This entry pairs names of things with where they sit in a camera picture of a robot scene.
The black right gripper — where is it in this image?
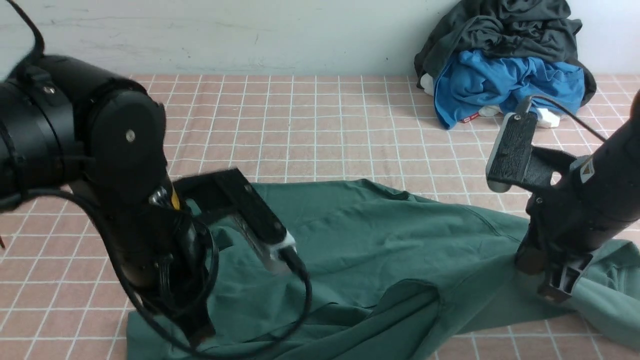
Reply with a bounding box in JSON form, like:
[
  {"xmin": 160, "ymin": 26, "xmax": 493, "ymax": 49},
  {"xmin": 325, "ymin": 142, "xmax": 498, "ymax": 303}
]
[{"xmin": 515, "ymin": 194, "xmax": 601, "ymax": 303}]

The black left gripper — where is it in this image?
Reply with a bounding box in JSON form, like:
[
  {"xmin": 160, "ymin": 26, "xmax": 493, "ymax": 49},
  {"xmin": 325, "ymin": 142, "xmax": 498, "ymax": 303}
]
[{"xmin": 119, "ymin": 205, "xmax": 218, "ymax": 348}]

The green long-sleeved shirt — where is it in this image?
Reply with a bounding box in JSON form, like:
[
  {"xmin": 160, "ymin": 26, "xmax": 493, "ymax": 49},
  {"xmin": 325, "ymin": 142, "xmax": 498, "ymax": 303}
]
[{"xmin": 125, "ymin": 179, "xmax": 640, "ymax": 360}]

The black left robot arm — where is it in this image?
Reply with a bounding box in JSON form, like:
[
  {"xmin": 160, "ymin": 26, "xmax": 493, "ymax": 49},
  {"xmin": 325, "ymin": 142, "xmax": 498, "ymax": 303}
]
[{"xmin": 1, "ymin": 55, "xmax": 215, "ymax": 348}]

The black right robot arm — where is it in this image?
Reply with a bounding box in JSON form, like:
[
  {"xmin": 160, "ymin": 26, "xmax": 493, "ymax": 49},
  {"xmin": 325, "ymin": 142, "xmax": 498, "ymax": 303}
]
[{"xmin": 515, "ymin": 95, "xmax": 640, "ymax": 303}]

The blue shirt in pile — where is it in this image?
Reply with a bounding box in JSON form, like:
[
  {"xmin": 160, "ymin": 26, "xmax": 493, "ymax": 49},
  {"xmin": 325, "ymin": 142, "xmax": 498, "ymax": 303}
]
[{"xmin": 433, "ymin": 48, "xmax": 586, "ymax": 129}]

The pink checkered table cloth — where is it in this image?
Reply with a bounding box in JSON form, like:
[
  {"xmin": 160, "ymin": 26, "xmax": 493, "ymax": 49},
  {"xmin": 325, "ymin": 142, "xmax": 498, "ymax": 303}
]
[{"xmin": 0, "ymin": 74, "xmax": 640, "ymax": 360}]

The dark grey garment in pile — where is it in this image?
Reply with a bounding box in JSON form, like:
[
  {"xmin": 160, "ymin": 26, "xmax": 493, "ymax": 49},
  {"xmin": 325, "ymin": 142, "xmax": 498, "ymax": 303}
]
[{"xmin": 413, "ymin": 0, "xmax": 597, "ymax": 106}]

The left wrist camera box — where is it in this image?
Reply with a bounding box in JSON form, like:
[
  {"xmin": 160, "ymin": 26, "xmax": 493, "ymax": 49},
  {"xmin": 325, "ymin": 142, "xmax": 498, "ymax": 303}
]
[{"xmin": 174, "ymin": 168, "xmax": 308, "ymax": 279}]

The black right camera cable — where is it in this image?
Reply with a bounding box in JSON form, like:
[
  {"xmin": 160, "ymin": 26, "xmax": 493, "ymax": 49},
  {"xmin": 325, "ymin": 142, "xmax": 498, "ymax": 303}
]
[{"xmin": 517, "ymin": 95, "xmax": 608, "ymax": 143}]

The black camera cable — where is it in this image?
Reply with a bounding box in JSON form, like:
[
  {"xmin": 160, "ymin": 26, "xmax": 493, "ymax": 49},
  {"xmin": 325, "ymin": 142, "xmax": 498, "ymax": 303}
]
[
  {"xmin": 517, "ymin": 95, "xmax": 608, "ymax": 143},
  {"xmin": 0, "ymin": 187, "xmax": 313, "ymax": 360}
]

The black left camera cable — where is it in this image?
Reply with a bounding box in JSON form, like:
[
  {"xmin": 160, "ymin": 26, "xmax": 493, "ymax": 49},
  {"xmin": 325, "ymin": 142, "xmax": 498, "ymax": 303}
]
[{"xmin": 0, "ymin": 187, "xmax": 313, "ymax": 360}]

